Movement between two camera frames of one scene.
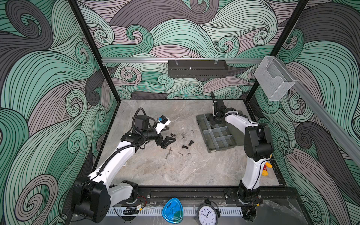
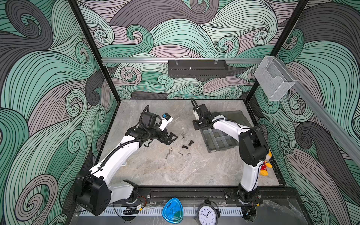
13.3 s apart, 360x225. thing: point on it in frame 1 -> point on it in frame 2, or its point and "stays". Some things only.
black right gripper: [211, 119] -> [196, 127]
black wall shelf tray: [197, 68] stays
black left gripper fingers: [271, 195] stays
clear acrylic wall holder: [273, 79] stays
